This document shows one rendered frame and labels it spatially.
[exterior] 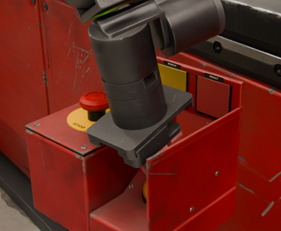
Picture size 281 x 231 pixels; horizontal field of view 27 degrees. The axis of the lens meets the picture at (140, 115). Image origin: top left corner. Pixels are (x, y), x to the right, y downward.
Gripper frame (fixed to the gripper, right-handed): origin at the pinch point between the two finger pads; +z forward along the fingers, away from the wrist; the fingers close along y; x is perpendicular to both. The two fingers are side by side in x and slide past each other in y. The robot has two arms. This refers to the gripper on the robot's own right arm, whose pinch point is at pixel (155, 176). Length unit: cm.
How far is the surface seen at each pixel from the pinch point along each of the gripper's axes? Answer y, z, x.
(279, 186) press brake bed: 19.8, 17.4, -3.0
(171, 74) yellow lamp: 10.6, -5.9, 4.9
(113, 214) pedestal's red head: -5.6, 2.2, 2.2
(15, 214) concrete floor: 22, 82, 97
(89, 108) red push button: 0.4, -6.3, 9.0
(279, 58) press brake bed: 25.3, -0.8, -0.8
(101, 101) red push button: 1.9, -6.5, 8.4
